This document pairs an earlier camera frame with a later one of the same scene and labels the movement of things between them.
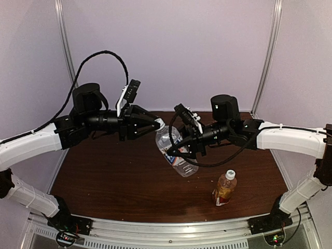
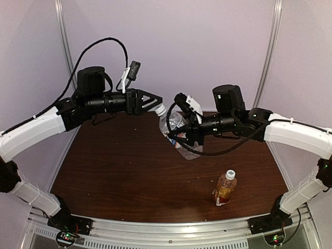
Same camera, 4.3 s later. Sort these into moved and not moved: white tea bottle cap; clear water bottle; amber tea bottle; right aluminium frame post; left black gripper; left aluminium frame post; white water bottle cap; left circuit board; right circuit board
Moved: left black gripper; white water bottle cap; clear water bottle
Not moved: right aluminium frame post; left circuit board; right circuit board; white tea bottle cap; amber tea bottle; left aluminium frame post
